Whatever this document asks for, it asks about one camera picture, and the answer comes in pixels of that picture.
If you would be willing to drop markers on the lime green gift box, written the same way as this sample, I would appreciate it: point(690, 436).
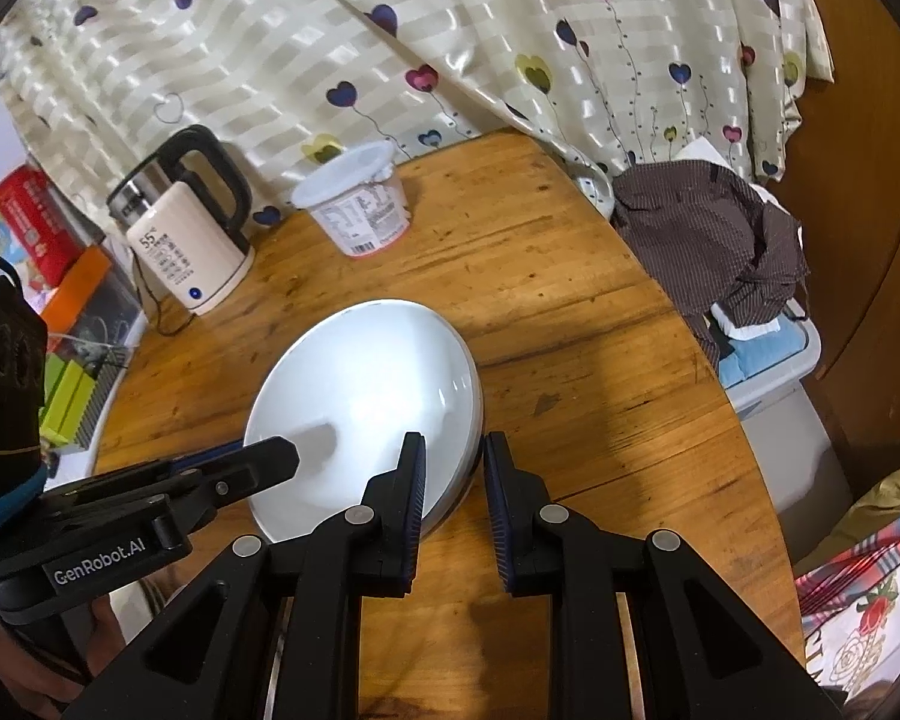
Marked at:
point(68, 392)

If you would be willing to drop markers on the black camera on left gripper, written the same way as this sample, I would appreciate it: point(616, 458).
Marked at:
point(23, 343)

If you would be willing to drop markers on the wooden cabinet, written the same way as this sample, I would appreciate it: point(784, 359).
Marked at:
point(843, 181)

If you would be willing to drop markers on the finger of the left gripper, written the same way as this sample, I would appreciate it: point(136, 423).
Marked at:
point(195, 503)
point(153, 476)

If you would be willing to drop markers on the white plastic storage bin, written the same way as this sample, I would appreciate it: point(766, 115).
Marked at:
point(803, 477)

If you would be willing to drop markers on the red snack bag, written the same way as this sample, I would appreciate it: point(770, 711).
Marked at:
point(28, 207)

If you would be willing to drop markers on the orange lid storage box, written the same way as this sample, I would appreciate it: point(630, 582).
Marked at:
point(95, 303)

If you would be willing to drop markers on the white electric kettle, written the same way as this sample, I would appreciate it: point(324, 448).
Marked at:
point(183, 211)

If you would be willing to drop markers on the white plastic tub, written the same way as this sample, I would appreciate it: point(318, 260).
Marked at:
point(357, 199)

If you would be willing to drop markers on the person's left hand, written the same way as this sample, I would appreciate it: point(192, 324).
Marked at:
point(42, 691)

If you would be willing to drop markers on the heart pattern curtain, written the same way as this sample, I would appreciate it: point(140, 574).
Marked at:
point(94, 86)

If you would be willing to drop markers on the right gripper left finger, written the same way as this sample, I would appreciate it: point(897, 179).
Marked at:
point(274, 631)

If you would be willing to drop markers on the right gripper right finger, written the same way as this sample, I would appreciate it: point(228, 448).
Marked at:
point(636, 621)

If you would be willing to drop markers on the floral fabric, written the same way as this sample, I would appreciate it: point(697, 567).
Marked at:
point(848, 590)

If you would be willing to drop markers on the chevron pattern tray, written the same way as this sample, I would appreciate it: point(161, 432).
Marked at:
point(106, 376)

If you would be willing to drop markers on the small white blue-striped bowl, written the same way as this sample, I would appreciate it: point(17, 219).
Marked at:
point(347, 392)

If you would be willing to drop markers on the brown dotted cloth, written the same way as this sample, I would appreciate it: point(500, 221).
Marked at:
point(707, 238)

